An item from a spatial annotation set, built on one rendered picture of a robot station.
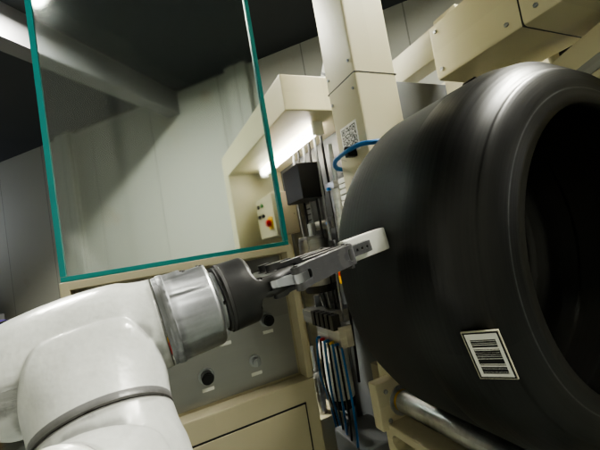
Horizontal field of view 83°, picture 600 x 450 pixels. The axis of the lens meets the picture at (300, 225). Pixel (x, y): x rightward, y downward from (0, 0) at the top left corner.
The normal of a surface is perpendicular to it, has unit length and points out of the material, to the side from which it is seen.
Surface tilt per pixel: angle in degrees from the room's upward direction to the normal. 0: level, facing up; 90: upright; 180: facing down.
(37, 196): 90
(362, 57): 90
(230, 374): 90
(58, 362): 58
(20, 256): 90
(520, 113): 82
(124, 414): 47
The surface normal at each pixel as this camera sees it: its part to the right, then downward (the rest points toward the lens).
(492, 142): -0.33, -0.44
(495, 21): -0.90, 0.13
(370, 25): 0.41, -0.12
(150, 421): 0.58, -0.80
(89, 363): 0.20, -0.68
